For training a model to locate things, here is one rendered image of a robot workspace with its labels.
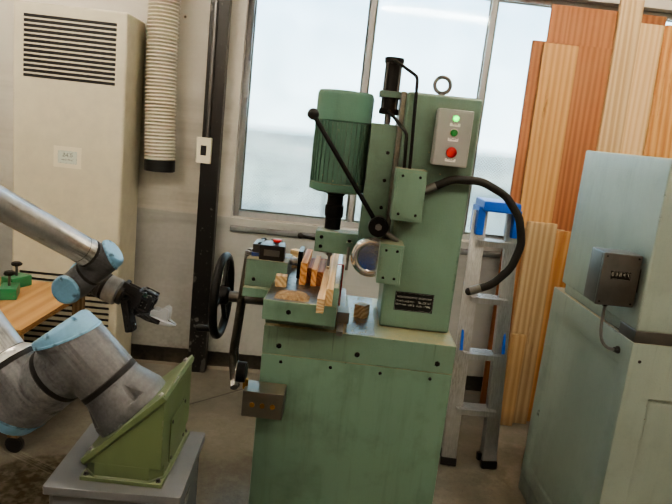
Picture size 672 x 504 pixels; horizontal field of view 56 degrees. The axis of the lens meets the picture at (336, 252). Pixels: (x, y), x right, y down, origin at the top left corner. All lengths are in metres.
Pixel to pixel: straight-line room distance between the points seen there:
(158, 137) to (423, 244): 1.71
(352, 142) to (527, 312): 1.67
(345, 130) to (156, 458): 1.05
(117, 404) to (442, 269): 1.01
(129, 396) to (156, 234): 2.01
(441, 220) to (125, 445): 1.07
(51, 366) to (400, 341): 0.94
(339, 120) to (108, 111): 1.54
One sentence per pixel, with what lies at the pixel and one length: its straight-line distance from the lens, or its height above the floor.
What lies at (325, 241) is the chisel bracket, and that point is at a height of 1.04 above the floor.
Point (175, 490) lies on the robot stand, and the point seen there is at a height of 0.55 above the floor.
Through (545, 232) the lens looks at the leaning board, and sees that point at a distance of 3.26.
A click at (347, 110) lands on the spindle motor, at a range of 1.91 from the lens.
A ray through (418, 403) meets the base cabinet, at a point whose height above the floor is 0.61.
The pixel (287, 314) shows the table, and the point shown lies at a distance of 1.79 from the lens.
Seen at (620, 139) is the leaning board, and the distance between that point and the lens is 3.52.
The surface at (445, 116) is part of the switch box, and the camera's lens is 1.84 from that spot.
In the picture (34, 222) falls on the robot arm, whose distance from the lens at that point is 1.90.
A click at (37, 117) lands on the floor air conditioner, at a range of 3.31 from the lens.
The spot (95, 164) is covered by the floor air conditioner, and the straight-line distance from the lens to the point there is 3.22.
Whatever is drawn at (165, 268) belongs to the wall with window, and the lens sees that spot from 3.51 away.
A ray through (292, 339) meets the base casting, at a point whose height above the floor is 0.76.
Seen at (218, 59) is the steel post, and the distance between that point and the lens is 3.30.
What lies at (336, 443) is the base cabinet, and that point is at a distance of 2.02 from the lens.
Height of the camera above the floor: 1.40
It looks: 11 degrees down
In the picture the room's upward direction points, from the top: 6 degrees clockwise
